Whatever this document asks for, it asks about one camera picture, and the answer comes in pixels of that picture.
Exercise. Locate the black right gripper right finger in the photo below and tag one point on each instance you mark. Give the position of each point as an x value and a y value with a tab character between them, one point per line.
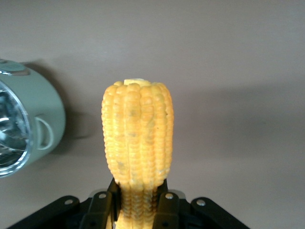
168	212

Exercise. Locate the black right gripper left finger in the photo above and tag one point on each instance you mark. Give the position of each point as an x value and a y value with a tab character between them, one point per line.
100	210

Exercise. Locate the yellow corn cob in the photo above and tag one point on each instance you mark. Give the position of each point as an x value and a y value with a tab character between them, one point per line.
138	133

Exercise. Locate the light green electric pot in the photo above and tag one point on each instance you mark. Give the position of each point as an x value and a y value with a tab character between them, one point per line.
45	105

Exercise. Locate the brown table cover mat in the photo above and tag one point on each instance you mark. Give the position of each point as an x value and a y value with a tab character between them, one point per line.
202	59

